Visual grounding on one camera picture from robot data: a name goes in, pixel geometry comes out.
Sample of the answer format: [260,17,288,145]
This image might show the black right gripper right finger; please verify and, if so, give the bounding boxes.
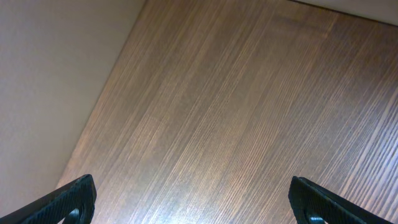
[288,176,392,224]

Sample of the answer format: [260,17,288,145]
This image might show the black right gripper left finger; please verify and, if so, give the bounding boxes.
[1,174,96,224]

